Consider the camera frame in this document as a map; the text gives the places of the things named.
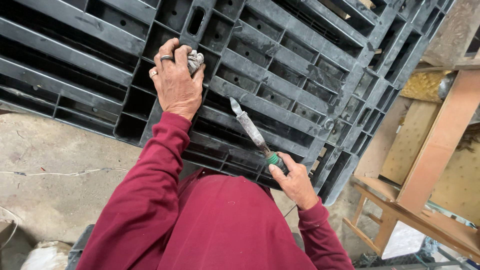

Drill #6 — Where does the person's left hand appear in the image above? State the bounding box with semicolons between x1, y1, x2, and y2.
149;37;206;121

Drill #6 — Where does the person's right hand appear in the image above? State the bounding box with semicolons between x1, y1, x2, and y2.
268;151;320;211

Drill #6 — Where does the grey rag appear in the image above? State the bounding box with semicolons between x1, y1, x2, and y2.
187;50;205;75

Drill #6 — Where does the soldering iron with green collar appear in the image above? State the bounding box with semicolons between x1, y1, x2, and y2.
229;97;290;176

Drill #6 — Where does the person's maroon shirt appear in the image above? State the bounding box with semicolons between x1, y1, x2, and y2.
155;167;319;270

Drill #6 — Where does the black plastic pallet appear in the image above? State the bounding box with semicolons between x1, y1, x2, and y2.
0;0;456;207

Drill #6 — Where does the plywood board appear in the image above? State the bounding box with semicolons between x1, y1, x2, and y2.
379;99;443;185

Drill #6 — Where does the white plastic sheet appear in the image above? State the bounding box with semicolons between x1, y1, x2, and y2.
381;220;428;260

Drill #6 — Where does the yellow woven basket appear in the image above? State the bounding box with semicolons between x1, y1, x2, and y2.
400;70;452;103

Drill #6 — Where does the silver metal pot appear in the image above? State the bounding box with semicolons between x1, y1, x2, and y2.
437;71;458;100

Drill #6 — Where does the white plastic bag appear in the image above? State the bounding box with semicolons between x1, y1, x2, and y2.
20;241;73;270

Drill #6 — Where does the wooden frame table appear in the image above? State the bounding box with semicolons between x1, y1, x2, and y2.
342;56;480;263

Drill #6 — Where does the white wire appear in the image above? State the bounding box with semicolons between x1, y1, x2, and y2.
0;167;129;178

